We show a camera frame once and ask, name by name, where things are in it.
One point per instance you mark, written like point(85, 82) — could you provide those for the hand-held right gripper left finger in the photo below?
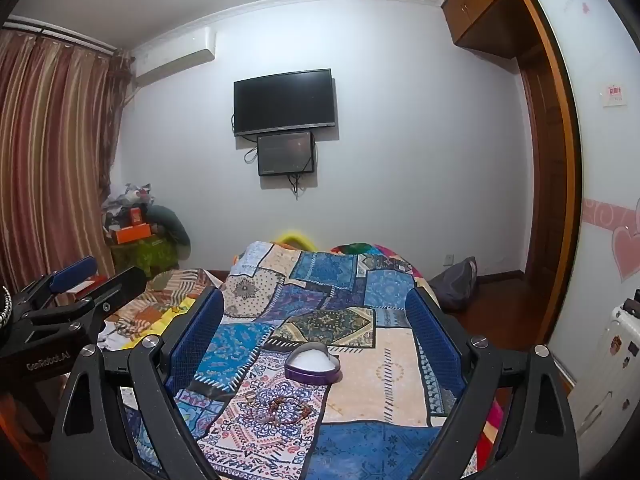
point(200, 332)

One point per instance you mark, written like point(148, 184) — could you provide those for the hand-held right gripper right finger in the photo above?
point(430, 335)

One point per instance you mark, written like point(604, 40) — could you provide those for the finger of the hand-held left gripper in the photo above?
point(75, 272)
point(117, 292)

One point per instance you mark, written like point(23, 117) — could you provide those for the purple heart-shaped tin box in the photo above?
point(312, 362)

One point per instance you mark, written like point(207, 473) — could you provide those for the red flat box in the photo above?
point(82, 286)

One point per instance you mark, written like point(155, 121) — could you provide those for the yellow cloth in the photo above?
point(175, 312)

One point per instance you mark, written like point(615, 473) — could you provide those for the green cloth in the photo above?
point(145, 257)

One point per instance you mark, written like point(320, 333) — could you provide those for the orange patterned cloth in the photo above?
point(170, 282)

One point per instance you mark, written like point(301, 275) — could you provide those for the dark bag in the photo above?
point(457, 285)

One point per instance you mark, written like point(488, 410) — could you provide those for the orange box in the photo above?
point(131, 233)

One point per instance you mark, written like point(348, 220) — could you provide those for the dark green cushion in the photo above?
point(167, 225)

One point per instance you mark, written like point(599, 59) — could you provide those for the pile of clutter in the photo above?
point(127, 202)

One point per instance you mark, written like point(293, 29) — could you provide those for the patchwork printed blanket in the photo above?
point(345, 310)

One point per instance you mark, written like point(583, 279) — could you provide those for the colourful pillow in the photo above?
point(360, 249)

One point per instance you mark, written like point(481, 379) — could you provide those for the striped brown curtain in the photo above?
point(50, 160)

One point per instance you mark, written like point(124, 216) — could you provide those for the white suitcase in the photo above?
point(612, 360)

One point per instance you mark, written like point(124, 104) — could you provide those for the small black monitor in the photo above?
point(286, 154)

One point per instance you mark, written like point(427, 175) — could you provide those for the pink heart decal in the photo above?
point(625, 245)

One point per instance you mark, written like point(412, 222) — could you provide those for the white air conditioner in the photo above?
point(175, 55)

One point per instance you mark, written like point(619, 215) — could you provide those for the white sliding door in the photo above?
point(605, 160)

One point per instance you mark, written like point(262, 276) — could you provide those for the wooden overhead cabinet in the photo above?
point(480, 5)

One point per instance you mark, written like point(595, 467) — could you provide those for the curtain rail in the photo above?
point(60, 35)

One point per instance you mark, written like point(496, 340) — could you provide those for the black wall television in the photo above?
point(284, 102)

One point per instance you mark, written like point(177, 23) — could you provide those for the white wall sticker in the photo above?
point(615, 95)

